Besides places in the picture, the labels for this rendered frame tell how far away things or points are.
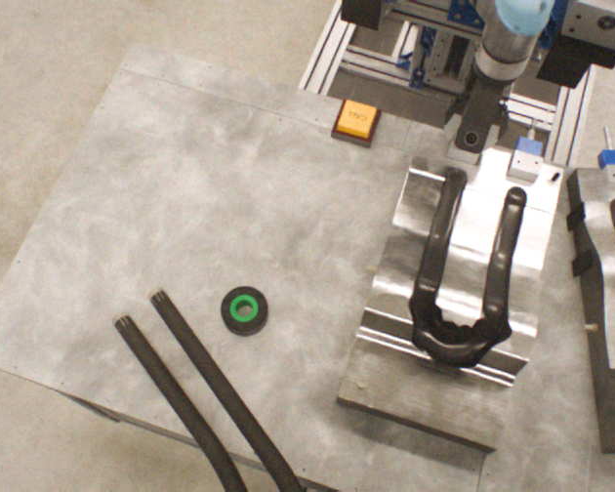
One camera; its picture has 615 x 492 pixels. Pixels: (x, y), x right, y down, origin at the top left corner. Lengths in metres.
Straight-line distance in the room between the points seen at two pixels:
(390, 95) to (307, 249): 0.99
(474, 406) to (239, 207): 0.54
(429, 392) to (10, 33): 2.08
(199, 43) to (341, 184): 1.34
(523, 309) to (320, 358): 0.34
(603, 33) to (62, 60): 1.81
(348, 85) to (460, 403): 1.26
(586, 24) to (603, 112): 1.16
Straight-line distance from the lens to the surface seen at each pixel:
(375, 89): 2.13
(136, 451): 2.00
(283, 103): 1.38
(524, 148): 1.26
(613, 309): 1.21
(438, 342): 1.12
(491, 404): 1.13
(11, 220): 2.32
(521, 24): 0.96
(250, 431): 1.04
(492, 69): 1.04
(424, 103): 2.12
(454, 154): 1.22
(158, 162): 1.33
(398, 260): 1.11
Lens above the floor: 1.93
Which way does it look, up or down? 67 degrees down
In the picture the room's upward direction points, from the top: 1 degrees clockwise
